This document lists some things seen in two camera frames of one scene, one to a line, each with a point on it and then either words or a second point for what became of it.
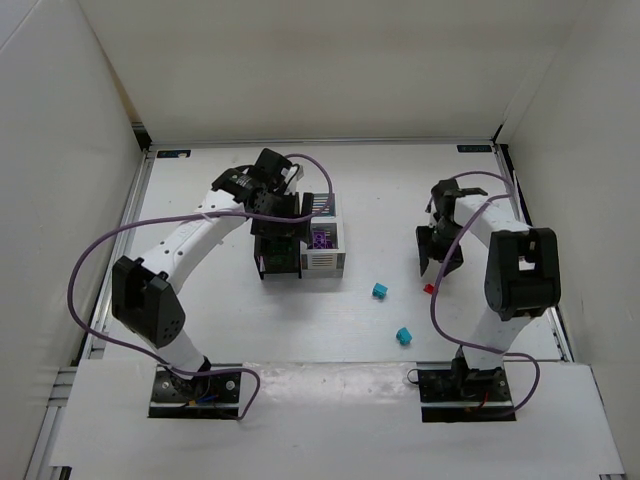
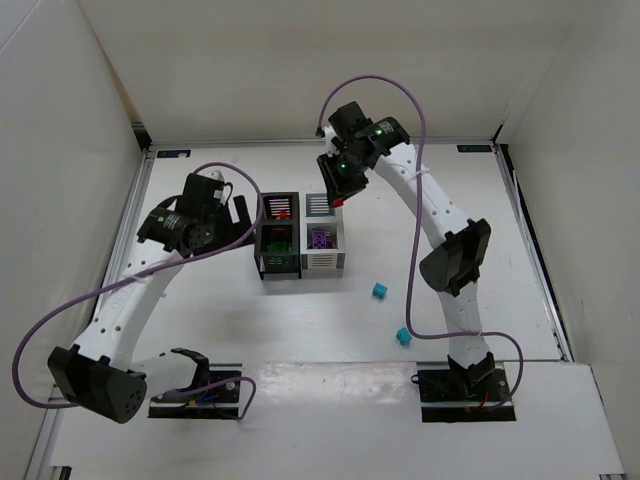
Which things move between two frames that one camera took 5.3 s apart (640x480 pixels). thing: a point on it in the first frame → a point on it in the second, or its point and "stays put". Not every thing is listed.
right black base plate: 463,395 stays put
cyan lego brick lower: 404,336 stays put
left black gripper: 279,227 → 235,223
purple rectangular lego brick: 318,240 stays put
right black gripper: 440,239 → 341,185
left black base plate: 215,394 stays put
